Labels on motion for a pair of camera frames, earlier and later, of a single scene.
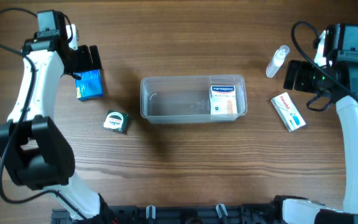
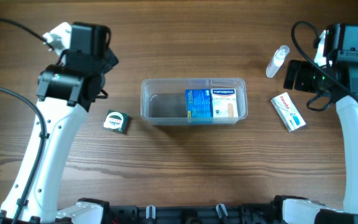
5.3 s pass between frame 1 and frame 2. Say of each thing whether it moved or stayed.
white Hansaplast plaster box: stayed
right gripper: stayed
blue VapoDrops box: moved
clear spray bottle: stayed
